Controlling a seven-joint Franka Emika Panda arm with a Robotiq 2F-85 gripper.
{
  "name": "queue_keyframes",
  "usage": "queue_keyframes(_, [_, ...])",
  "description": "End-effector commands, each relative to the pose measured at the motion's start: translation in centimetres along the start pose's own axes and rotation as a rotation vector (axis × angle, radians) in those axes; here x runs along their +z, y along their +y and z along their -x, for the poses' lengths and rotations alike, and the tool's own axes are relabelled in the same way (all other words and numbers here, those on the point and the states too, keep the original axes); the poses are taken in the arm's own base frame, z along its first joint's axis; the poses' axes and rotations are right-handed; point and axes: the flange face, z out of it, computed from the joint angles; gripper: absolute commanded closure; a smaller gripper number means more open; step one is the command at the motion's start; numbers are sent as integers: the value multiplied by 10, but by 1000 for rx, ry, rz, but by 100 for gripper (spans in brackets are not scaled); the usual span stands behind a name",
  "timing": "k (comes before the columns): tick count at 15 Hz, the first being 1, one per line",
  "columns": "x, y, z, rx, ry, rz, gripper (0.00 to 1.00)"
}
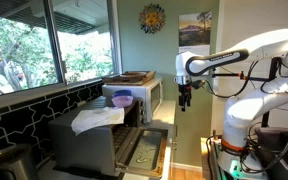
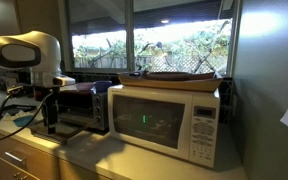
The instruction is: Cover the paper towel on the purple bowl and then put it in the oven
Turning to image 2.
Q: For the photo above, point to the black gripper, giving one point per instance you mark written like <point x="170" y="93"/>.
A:
<point x="50" y="110"/>

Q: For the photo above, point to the purple plastic bowl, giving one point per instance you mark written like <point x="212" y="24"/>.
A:
<point x="85" y="86"/>

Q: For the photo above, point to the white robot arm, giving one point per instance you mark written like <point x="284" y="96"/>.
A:
<point x="41" y="54"/>

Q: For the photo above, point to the silver toaster oven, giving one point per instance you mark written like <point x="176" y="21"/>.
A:
<point x="82" y="107"/>

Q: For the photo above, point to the toaster oven glass door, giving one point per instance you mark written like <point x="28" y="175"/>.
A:
<point x="60" y="133"/>

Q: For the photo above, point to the blue plastic bowl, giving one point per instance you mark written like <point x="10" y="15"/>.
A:
<point x="102" y="86"/>

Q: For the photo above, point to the white microwave oven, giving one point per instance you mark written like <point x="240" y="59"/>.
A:
<point x="182" y="124"/>

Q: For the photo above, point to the small blue dish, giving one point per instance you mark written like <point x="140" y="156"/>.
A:
<point x="22" y="121"/>

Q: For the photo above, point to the dark flat tray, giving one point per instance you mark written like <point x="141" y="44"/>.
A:
<point x="15" y="108"/>

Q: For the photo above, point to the wooden tray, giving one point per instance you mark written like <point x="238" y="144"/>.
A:
<point x="207" y="82"/>

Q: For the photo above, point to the silver drawer handle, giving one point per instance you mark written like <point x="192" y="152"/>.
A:
<point x="9" y="154"/>

